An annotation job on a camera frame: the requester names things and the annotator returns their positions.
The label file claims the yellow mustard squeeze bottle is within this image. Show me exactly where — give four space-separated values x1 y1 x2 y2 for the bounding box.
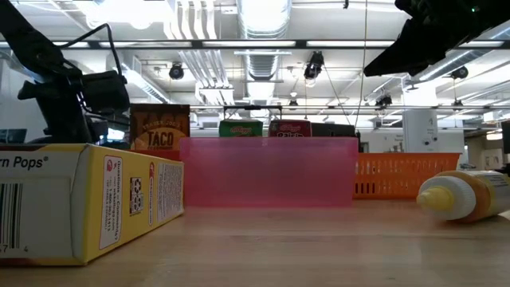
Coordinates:
416 169 510 223

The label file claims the pink translucent plastic bin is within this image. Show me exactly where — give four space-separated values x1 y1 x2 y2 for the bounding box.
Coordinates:
178 136 359 208

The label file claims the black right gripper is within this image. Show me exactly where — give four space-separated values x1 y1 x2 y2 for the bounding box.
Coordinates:
363 0 510 77

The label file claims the black background table frame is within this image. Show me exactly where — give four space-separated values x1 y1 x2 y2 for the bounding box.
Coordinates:
189 104 510 120

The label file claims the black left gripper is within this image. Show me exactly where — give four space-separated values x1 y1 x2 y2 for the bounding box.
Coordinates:
18 69 95 144

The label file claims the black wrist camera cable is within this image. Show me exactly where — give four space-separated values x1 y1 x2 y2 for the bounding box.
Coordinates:
58 22 123 77

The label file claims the background laptop screen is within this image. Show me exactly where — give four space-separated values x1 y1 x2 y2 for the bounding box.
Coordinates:
0 128 28 144

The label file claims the silver ventilation duct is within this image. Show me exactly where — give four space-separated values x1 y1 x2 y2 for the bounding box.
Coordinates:
237 0 294 81

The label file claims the black background box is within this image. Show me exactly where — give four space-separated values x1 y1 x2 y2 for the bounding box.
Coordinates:
310 122 357 139

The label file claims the green Apple Jacks box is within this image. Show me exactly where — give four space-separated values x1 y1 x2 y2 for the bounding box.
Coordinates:
218 119 264 139

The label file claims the white round pillar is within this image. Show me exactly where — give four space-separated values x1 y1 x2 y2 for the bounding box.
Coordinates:
402 109 439 155

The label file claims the orange plastic basket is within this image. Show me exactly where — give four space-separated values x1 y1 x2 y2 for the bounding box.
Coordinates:
352 152 462 200

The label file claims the yellow Corn Pops box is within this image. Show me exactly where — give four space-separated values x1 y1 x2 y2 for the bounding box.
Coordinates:
0 142 186 267

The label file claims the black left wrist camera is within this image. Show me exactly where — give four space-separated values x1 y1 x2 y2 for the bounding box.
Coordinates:
81 70 131 116

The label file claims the pink Raisin Bran box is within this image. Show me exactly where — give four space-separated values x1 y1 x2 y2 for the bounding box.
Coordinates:
268 119 312 139

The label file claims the brown taco seasoning packet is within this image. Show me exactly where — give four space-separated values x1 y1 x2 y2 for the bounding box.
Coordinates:
129 103 191 151

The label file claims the dark background monitor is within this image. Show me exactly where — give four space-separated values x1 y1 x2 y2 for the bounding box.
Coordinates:
500 119 510 155

